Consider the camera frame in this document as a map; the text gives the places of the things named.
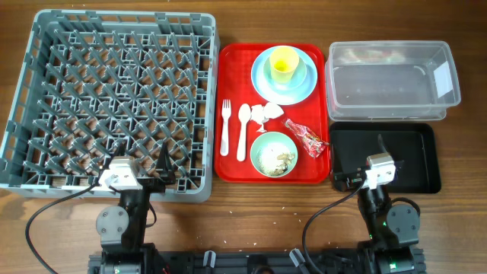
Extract red snack wrapper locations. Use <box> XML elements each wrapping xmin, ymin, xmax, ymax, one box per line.
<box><xmin>283</xmin><ymin>118</ymin><xmax>329</xmax><ymax>158</ymax></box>

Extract green bowl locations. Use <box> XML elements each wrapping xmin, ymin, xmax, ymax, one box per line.
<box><xmin>250</xmin><ymin>132</ymin><xmax>298</xmax><ymax>178</ymax></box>

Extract white plastic fork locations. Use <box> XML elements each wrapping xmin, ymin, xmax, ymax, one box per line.
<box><xmin>220</xmin><ymin>99</ymin><xmax>231</xmax><ymax>156</ymax></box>

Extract white plastic spoon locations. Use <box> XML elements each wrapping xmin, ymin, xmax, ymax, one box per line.
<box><xmin>237</xmin><ymin>104</ymin><xmax>251</xmax><ymax>162</ymax></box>

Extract white napkin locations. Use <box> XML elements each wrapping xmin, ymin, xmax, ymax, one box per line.
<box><xmin>250</xmin><ymin>102</ymin><xmax>285</xmax><ymax>133</ymax></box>

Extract yellow plastic cup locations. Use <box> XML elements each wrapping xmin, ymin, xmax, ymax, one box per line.
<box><xmin>269</xmin><ymin>46</ymin><xmax>300</xmax><ymax>84</ymax></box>

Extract rice and food scraps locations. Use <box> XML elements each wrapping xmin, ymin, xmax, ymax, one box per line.
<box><xmin>257</xmin><ymin>143</ymin><xmax>296</xmax><ymax>177</ymax></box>

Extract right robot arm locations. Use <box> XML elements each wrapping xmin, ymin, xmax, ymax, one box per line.
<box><xmin>333</xmin><ymin>136</ymin><xmax>426</xmax><ymax>273</ymax></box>

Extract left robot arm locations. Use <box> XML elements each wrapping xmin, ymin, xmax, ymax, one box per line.
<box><xmin>88</xmin><ymin>144</ymin><xmax>176</xmax><ymax>273</ymax></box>

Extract grey dishwasher rack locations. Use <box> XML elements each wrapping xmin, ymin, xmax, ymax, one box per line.
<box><xmin>1</xmin><ymin>10</ymin><xmax>220</xmax><ymax>202</ymax></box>

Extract black tray bin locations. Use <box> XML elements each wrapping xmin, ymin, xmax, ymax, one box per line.
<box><xmin>329</xmin><ymin>122</ymin><xmax>441</xmax><ymax>194</ymax></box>

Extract clear plastic bin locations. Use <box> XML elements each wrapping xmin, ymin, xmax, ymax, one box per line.
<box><xmin>325</xmin><ymin>40</ymin><xmax>461</xmax><ymax>122</ymax></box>

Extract red plastic tray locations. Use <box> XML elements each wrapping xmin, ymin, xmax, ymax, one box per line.
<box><xmin>214</xmin><ymin>43</ymin><xmax>330</xmax><ymax>184</ymax></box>

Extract light blue bowl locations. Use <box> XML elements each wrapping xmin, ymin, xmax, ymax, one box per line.
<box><xmin>263</xmin><ymin>59</ymin><xmax>307</xmax><ymax>91</ymax></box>

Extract light blue plate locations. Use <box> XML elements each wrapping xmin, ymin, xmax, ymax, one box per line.
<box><xmin>250</xmin><ymin>46</ymin><xmax>318</xmax><ymax>105</ymax></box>

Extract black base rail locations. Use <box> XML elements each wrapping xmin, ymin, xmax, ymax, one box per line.
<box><xmin>88</xmin><ymin>248</ymin><xmax>426</xmax><ymax>274</ymax></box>

